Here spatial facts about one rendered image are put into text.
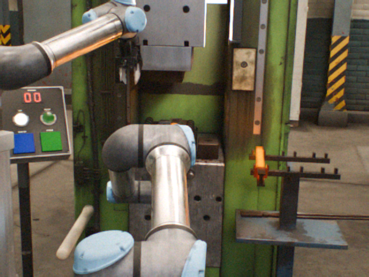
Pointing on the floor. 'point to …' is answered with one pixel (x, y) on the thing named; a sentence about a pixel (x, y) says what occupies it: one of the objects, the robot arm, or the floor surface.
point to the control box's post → (25, 218)
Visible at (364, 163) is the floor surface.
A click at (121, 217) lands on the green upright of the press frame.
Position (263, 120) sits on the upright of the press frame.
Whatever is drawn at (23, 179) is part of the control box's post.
